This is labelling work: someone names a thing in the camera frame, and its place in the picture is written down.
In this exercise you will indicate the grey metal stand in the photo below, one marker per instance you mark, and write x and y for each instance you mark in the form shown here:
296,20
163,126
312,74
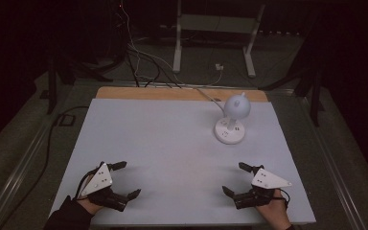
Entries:
177,48

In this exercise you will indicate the person's left hand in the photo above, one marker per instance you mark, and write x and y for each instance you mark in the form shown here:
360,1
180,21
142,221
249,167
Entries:
91,206

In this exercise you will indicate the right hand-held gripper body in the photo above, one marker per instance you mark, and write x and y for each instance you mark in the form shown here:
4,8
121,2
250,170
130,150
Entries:
268,181

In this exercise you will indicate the metal floor rail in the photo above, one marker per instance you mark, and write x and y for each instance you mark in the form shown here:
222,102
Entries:
19,172
329,159

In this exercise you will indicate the white table cover sheet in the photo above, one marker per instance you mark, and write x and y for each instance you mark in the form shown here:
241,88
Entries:
172,159

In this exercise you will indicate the person's right hand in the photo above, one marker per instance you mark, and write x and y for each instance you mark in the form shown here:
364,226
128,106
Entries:
274,212

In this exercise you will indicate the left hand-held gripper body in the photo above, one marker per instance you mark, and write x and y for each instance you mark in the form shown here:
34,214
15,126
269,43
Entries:
100,180

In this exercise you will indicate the white plug adapter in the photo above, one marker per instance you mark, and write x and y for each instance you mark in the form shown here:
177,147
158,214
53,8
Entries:
219,67

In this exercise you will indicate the black floor socket box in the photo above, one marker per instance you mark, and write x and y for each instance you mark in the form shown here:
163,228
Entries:
66,120

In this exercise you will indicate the black stand leg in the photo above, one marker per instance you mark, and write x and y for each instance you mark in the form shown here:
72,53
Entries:
51,89
314,99

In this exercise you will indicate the white desk lamp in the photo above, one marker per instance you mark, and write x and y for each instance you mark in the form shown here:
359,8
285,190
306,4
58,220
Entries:
233,118

